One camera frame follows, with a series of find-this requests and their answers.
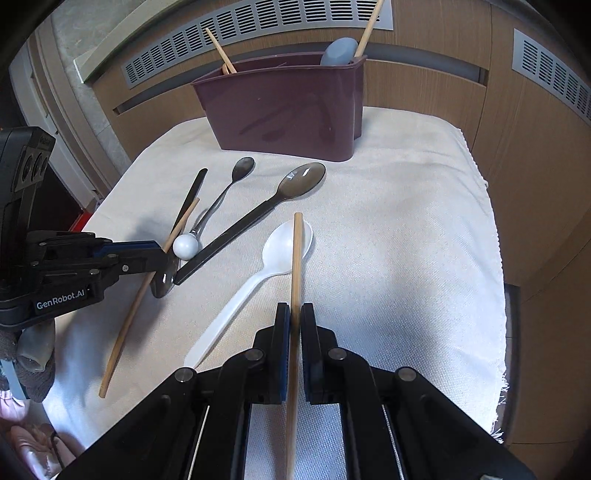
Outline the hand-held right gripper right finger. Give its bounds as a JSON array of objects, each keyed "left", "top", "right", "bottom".
[{"left": 300, "top": 302, "right": 536, "bottom": 480}]

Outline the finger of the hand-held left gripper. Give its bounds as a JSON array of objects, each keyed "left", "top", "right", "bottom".
[
  {"left": 103, "top": 258, "right": 179, "bottom": 283},
  {"left": 93, "top": 239, "right": 167, "bottom": 262}
]

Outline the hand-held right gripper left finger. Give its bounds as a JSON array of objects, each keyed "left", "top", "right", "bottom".
[{"left": 58, "top": 302, "right": 293, "bottom": 480}]

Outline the wooden chopstick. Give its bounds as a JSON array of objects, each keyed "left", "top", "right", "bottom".
[
  {"left": 353, "top": 0, "right": 385, "bottom": 60},
  {"left": 284, "top": 212, "right": 304, "bottom": 480},
  {"left": 204, "top": 27, "right": 238, "bottom": 75},
  {"left": 98, "top": 198, "right": 201, "bottom": 399}
]

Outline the black-handled metal spoon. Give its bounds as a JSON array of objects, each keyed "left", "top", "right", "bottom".
[
  {"left": 174, "top": 162, "right": 327, "bottom": 285},
  {"left": 151, "top": 168, "right": 208, "bottom": 298}
]

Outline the white plastic spoon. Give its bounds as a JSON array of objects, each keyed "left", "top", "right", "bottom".
[{"left": 184, "top": 220, "right": 315, "bottom": 370}]

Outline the small spoon with white ball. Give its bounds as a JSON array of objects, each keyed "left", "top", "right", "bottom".
[{"left": 172, "top": 157, "right": 256, "bottom": 260}]

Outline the maroon plastic utensil holder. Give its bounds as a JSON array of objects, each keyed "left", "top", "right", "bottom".
[{"left": 191, "top": 53, "right": 368, "bottom": 163}]

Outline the blue-grey plastic spoon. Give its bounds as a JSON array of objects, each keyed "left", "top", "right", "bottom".
[{"left": 320, "top": 38, "right": 359, "bottom": 68}]

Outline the person's left hand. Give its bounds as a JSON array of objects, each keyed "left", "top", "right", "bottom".
[{"left": 0, "top": 328, "right": 57, "bottom": 403}]

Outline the white shelf cabinet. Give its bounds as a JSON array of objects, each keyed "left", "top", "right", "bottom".
[{"left": 9, "top": 32, "right": 127, "bottom": 204}]

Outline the white table cloth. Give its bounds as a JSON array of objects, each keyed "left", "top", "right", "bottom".
[{"left": 44, "top": 106, "right": 509, "bottom": 480}]

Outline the person's pink clothing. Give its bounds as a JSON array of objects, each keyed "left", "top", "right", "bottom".
[{"left": 0, "top": 388, "right": 88, "bottom": 480}]

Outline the long grey vent grille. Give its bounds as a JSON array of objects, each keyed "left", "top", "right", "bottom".
[{"left": 122, "top": 0, "right": 395, "bottom": 88}]

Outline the wooden cabinet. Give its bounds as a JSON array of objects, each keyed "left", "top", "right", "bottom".
[{"left": 88, "top": 0, "right": 591, "bottom": 444}]

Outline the short grey vent grille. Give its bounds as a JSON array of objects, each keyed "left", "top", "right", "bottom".
[{"left": 512, "top": 28, "right": 591, "bottom": 121}]

